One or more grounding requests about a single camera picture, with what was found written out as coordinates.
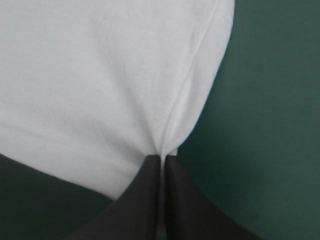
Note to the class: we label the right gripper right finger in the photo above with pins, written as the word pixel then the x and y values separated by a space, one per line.
pixel 195 212

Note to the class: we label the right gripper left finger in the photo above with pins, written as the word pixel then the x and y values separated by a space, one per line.
pixel 130 212

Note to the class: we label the white T-shirt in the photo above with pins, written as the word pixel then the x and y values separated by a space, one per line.
pixel 100 82

